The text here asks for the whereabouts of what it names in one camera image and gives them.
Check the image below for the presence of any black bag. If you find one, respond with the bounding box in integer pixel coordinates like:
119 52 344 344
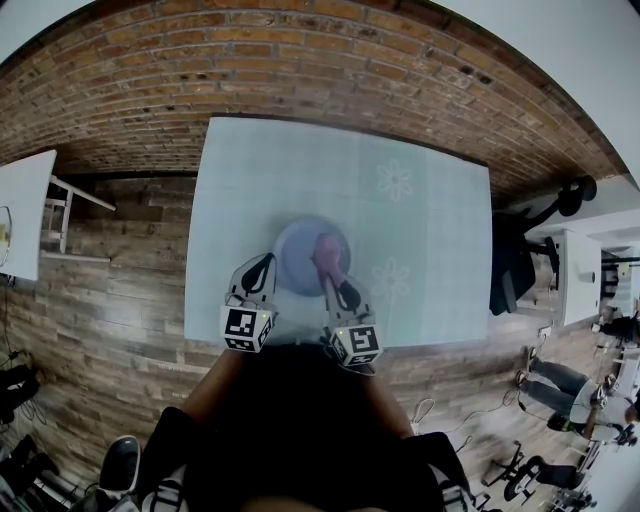
0 364 42 424

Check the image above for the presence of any person's black clothed torso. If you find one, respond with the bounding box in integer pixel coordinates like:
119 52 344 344
139 342 474 512

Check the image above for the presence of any person's right forearm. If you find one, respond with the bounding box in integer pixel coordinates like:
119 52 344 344
359 366 418 442

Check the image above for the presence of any glass bowl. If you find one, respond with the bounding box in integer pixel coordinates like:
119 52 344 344
0 204 14 269

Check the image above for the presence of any white desk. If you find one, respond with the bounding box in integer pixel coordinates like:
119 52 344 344
541 219 640 329

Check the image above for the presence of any purple fleece cloth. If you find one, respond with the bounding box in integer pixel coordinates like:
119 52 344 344
309 231 349 289

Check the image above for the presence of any person's left forearm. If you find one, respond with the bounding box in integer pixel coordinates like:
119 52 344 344
178 346 247 427

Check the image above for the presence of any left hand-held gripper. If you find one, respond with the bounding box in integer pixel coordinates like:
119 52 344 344
219 252 280 355

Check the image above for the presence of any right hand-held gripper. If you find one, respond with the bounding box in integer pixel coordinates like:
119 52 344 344
323 280 384 369

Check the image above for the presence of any black office chair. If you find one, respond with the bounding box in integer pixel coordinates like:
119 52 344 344
481 439 587 504
489 174 599 318

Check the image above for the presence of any white side table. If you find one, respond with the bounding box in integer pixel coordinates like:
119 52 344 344
0 149 118 283

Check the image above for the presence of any light blue floral tablecloth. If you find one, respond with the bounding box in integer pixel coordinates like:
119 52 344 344
183 115 494 350

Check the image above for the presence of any blue round bowl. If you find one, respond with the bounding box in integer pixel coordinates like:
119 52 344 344
271 214 353 298

